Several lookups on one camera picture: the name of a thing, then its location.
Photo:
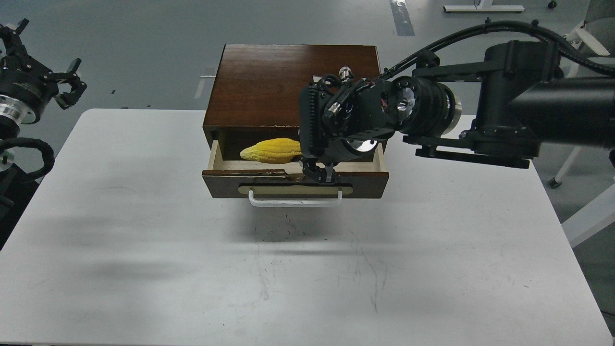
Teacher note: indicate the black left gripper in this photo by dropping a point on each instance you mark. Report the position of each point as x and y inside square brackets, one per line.
[25, 82]

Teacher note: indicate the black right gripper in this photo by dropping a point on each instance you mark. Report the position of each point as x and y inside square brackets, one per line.
[372, 112]

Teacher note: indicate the yellow toy corn cob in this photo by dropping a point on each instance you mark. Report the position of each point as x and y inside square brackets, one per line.
[273, 151]

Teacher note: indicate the wooden drawer with white handle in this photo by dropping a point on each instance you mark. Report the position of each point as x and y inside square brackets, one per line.
[284, 185]

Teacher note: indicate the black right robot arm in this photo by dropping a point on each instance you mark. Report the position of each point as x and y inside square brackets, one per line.
[496, 112]

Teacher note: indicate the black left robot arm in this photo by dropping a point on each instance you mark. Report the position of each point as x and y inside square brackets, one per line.
[18, 186]

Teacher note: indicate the dark brown wooden cabinet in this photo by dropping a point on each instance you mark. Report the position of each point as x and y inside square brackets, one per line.
[255, 94]

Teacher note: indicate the grey floor tape strip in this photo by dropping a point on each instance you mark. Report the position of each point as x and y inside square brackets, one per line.
[401, 19]

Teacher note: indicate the white table base bar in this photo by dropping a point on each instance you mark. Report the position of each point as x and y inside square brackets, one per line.
[483, 6]

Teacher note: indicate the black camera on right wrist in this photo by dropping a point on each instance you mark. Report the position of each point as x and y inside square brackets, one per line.
[319, 105]

